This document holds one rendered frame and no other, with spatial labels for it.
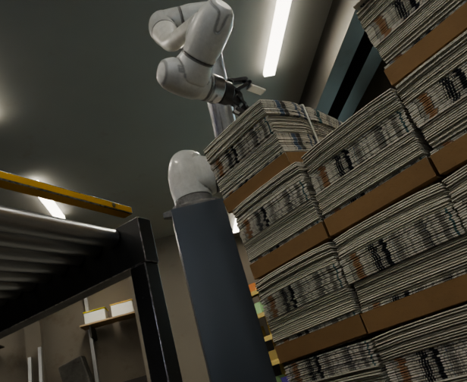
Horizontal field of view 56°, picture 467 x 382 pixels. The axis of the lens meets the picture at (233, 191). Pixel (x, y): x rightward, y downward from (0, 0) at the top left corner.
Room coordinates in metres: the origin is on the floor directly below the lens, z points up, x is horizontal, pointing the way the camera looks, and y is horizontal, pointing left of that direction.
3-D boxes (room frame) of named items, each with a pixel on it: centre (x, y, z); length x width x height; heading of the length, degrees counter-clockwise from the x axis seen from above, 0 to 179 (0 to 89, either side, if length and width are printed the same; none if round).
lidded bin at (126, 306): (8.66, 2.78, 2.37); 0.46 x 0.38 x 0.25; 101
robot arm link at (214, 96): (1.14, -0.03, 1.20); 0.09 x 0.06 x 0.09; 45
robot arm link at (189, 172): (1.61, 0.15, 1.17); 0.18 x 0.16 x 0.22; 100
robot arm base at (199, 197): (1.60, 0.18, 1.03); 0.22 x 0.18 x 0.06; 101
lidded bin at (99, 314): (8.55, 3.30, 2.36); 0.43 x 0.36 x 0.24; 101
